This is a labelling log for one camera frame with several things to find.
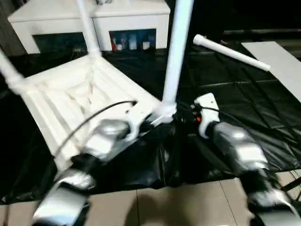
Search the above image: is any white plastic table leg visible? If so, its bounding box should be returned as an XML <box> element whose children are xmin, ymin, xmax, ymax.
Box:
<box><xmin>0</xmin><ymin>49</ymin><xmax>24</xmax><ymax>92</ymax></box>
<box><xmin>193</xmin><ymin>34</ymin><xmax>272</xmax><ymax>72</ymax></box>
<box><xmin>160</xmin><ymin>0</ymin><xmax>194</xmax><ymax>118</ymax></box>
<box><xmin>75</xmin><ymin>0</ymin><xmax>102</xmax><ymax>58</ymax></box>

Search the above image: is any white plastic table top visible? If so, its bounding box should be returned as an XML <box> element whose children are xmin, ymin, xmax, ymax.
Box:
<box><xmin>9</xmin><ymin>54</ymin><xmax>177</xmax><ymax>170</ymax></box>

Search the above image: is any black work mat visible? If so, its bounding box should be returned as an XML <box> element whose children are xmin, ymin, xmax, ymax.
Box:
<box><xmin>0</xmin><ymin>40</ymin><xmax>301</xmax><ymax>204</ymax></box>

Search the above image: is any white side table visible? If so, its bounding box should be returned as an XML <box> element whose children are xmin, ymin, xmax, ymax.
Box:
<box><xmin>241</xmin><ymin>41</ymin><xmax>301</xmax><ymax>103</ymax></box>

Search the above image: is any white cabinet with glass doors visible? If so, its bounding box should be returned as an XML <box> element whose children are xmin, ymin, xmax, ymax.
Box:
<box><xmin>8</xmin><ymin>0</ymin><xmax>171</xmax><ymax>55</ymax></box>

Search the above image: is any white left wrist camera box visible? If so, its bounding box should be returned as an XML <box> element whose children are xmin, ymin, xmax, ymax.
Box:
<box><xmin>123</xmin><ymin>101</ymin><xmax>158</xmax><ymax>139</ymax></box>

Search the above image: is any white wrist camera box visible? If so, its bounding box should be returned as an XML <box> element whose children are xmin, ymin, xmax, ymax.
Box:
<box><xmin>123</xmin><ymin>101</ymin><xmax>158</xmax><ymax>139</ymax></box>
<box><xmin>194</xmin><ymin>93</ymin><xmax>222</xmax><ymax>138</ymax></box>

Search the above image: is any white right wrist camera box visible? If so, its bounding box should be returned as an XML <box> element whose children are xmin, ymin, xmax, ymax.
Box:
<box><xmin>194</xmin><ymin>93</ymin><xmax>222</xmax><ymax>138</ymax></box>

